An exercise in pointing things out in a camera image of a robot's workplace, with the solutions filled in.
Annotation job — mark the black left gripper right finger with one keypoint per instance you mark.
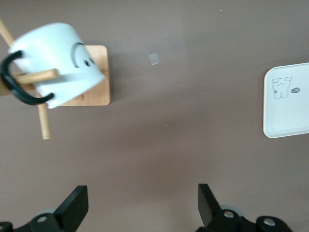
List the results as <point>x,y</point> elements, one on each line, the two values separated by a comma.
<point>207,210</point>

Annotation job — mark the wooden cup rack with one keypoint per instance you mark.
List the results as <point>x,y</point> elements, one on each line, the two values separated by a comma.
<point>101,72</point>

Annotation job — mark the clear tape patch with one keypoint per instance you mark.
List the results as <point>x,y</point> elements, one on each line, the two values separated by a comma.
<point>153,58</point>

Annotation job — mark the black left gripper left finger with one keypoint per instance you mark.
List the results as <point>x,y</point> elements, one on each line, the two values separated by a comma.
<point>72,212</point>

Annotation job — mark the cream tray with rabbit print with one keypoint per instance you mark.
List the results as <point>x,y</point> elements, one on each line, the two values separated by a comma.
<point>289,116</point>

